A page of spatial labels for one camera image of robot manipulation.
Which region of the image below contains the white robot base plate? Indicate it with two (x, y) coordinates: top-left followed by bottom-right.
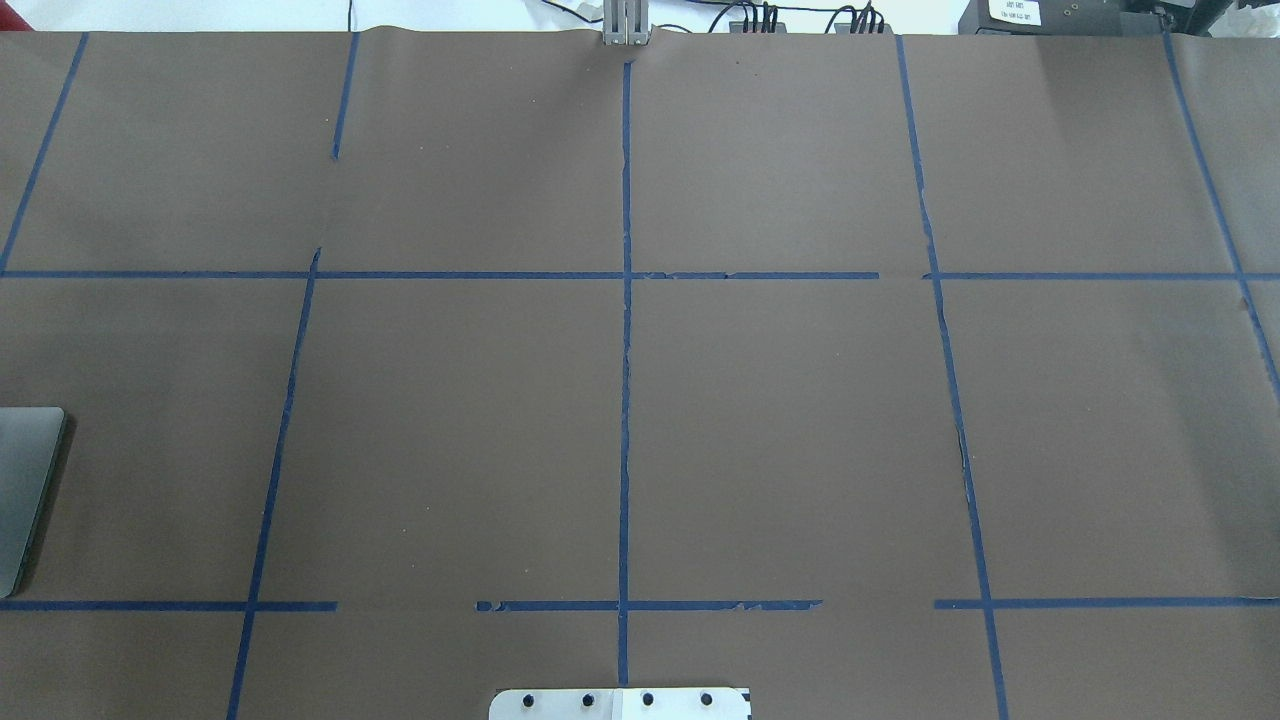
(488, 687), (753, 719)

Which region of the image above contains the aluminium frame post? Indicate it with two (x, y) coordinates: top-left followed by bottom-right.
(602, 0), (652, 46)

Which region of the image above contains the black electronics box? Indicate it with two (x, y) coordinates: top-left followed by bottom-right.
(957, 1), (1165, 37)

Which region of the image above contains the silver closed laptop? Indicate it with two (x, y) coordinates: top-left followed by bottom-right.
(1, 406), (67, 598)

